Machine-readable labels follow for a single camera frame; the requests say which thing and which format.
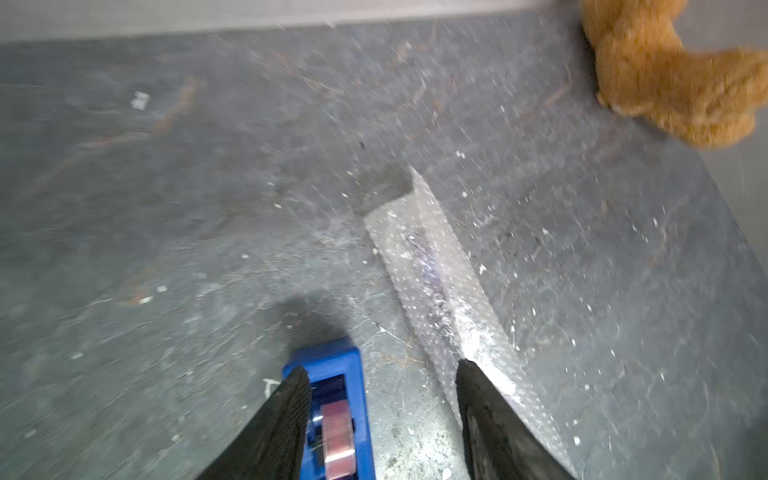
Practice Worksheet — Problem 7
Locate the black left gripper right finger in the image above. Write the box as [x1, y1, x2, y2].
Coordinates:
[456, 359, 574, 480]

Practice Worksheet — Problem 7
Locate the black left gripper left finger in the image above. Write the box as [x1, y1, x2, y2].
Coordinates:
[198, 366, 311, 480]

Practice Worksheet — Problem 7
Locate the blue tape dispenser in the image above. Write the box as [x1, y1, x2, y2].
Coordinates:
[283, 337, 375, 479]

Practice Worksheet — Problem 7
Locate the pink clear tape roll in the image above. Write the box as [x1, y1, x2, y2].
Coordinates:
[321, 400, 357, 480]

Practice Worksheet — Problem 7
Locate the brown teddy bear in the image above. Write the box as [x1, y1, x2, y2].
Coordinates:
[581, 0, 767, 149]

